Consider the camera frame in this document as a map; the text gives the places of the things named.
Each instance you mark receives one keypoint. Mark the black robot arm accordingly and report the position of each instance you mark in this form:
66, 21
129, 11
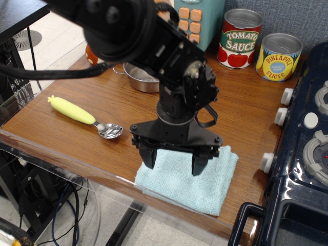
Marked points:
133, 32

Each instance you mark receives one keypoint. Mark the white stove knob middle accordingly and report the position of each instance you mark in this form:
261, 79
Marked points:
280, 116

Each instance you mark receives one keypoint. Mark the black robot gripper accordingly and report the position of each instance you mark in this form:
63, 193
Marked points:
183, 117

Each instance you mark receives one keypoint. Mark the black desk at left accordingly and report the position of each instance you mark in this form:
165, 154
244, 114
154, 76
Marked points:
16, 16

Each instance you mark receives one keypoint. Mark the white stove knob front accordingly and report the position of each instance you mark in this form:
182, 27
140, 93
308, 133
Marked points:
266, 162

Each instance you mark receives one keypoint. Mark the dark blue toy stove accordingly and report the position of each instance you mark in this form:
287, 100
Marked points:
295, 208

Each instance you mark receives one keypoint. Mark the pineapple slices can yellow label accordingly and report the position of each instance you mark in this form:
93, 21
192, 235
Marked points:
278, 56

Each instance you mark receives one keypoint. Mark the spoon with yellow-green handle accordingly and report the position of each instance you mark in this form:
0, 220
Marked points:
107, 131

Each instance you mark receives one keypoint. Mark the tomato sauce can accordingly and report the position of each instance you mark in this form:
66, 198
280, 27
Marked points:
239, 36

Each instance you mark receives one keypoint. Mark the white stove knob rear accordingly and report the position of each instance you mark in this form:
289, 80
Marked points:
287, 96

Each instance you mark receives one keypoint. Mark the plush mushroom toy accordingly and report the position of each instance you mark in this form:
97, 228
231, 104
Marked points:
91, 57

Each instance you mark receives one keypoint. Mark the white stove knob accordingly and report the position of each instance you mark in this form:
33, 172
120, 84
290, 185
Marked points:
280, 116
287, 96
266, 162

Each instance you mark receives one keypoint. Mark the small stainless steel pot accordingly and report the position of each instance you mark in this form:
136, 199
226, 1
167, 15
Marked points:
139, 79

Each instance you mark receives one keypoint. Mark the toy microwave oven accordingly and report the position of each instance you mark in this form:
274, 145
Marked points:
199, 20

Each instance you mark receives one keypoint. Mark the light blue towel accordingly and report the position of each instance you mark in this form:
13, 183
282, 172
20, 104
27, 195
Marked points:
171, 180

